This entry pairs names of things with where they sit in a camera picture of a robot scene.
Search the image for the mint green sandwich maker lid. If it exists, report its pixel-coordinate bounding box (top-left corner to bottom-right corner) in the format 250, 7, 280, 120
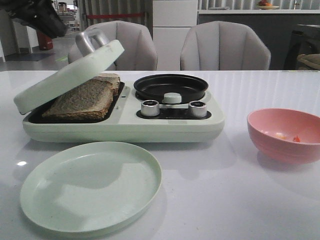
13, 28, 124, 115

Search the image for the cooked shrimp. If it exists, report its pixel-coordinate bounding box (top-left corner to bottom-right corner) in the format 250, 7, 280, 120
292, 135, 301, 143
275, 132, 287, 140

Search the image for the grey kitchen counter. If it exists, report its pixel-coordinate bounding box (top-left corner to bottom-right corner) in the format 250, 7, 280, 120
198, 10, 320, 70

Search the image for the grey upholstered chair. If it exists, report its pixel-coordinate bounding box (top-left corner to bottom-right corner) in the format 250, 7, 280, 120
67, 20, 159, 72
180, 21, 271, 71

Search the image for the white bread slice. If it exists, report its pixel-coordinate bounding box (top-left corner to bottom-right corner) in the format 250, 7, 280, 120
42, 79, 114, 120
92, 73, 121, 96

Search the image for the pink plastic bowl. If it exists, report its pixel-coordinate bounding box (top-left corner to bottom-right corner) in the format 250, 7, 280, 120
247, 108, 320, 164

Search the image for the red bin in background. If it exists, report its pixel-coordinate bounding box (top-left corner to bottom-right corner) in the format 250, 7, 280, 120
36, 30, 53, 51

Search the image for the left silver control knob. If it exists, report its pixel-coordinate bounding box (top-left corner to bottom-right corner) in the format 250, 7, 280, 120
140, 99, 160, 117

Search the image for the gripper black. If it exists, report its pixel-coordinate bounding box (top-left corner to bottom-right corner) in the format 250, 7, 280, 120
0, 0, 67, 38

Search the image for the mint green breakfast maker base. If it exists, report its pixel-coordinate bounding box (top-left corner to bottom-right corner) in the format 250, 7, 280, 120
22, 82, 225, 143

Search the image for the white cabinet in background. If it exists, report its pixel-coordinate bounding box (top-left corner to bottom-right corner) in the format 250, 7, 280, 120
152, 0, 198, 71

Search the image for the mint green round plate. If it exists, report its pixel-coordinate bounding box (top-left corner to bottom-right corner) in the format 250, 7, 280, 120
20, 141, 162, 238

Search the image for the fruit bowl on counter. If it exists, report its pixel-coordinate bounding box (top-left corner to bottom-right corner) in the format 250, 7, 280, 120
256, 0, 280, 10

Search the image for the right silver control knob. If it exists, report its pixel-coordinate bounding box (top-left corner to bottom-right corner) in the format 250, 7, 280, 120
188, 101, 207, 118

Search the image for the left grey upholstered chair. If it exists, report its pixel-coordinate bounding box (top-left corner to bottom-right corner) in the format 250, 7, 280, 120
67, 20, 159, 72

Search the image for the black round frying pan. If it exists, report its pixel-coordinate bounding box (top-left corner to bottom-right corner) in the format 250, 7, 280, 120
133, 73, 209, 104

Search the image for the right grey upholstered chair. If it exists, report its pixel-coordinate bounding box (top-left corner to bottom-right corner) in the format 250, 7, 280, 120
180, 21, 271, 71

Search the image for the silver control knob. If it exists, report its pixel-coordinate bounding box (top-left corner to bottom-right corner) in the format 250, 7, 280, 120
140, 99, 160, 117
188, 101, 207, 118

